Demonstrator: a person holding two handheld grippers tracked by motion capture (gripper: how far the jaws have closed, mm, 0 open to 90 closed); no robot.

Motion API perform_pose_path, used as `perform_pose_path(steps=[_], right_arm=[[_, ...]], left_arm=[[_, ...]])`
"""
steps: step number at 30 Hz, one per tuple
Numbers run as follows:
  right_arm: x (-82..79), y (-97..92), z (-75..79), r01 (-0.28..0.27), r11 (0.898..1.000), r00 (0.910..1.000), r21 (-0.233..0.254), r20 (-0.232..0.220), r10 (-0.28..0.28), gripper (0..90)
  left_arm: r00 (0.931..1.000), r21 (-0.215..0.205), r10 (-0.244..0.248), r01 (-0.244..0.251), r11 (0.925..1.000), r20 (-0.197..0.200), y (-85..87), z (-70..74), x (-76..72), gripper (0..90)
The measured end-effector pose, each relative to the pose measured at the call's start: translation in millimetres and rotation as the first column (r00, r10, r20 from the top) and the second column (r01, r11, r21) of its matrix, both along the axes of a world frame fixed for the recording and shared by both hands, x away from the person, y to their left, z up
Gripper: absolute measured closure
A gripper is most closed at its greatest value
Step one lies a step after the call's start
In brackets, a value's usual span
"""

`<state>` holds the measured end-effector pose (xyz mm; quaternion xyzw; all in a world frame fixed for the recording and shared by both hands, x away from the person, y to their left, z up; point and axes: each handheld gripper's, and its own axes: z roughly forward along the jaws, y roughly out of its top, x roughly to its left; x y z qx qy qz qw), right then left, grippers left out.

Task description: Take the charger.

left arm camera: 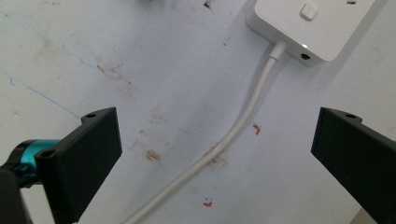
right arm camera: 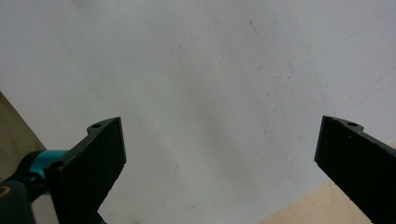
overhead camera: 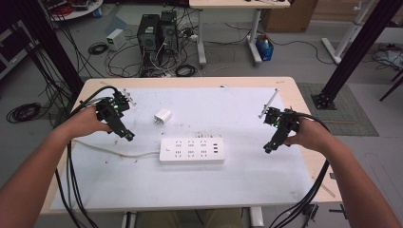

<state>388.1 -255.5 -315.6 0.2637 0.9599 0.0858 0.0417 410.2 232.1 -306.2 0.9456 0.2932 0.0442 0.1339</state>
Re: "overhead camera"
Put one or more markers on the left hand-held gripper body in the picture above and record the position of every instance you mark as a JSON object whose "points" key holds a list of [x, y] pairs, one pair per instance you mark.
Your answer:
{"points": [[109, 106]]}

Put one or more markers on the grey floor mat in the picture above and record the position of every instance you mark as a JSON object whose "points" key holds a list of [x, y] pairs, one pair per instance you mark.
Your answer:
{"points": [[351, 117]]}

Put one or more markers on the black computer tower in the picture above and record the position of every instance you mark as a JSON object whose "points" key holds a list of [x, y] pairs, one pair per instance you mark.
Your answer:
{"points": [[169, 31], [148, 38]]}

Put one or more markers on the white charger plug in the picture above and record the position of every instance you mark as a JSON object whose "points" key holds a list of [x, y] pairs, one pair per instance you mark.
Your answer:
{"points": [[163, 116]]}

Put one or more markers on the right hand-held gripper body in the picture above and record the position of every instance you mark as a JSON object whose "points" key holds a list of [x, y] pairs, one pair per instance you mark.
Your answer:
{"points": [[285, 118]]}

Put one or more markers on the white-legged wooden desk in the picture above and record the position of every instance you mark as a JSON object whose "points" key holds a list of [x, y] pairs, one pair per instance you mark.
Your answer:
{"points": [[237, 3]]}

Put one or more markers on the person's right hand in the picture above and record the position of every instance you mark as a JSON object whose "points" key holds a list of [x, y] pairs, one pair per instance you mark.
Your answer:
{"points": [[309, 134]]}

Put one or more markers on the white table leg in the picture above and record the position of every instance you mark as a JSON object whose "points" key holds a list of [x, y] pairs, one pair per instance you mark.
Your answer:
{"points": [[256, 217], [129, 220]]}

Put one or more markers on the white box device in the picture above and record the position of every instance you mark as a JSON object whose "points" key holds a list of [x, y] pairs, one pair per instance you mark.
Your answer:
{"points": [[115, 39]]}

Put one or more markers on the person's left hand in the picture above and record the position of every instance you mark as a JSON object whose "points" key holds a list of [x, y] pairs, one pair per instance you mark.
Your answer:
{"points": [[85, 122]]}

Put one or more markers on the black metal frame post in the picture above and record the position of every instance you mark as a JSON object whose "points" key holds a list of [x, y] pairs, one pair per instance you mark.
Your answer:
{"points": [[47, 41], [355, 53]]}

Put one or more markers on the white power strip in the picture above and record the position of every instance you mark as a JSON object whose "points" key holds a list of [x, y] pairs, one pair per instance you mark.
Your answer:
{"points": [[191, 150]]}

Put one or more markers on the brown cardboard box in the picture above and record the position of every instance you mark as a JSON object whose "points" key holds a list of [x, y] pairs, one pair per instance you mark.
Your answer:
{"points": [[288, 15]]}

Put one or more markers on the white metal stand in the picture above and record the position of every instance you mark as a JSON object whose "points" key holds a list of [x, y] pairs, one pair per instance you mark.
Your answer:
{"points": [[347, 34]]}

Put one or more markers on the white table mat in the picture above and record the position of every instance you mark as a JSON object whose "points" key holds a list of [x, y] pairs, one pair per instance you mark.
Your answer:
{"points": [[190, 186]]}

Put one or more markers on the round white table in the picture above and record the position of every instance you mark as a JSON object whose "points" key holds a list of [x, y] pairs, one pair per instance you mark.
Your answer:
{"points": [[76, 9]]}

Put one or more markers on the blue storage box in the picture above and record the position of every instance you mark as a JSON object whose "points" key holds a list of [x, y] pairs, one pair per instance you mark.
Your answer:
{"points": [[264, 49]]}

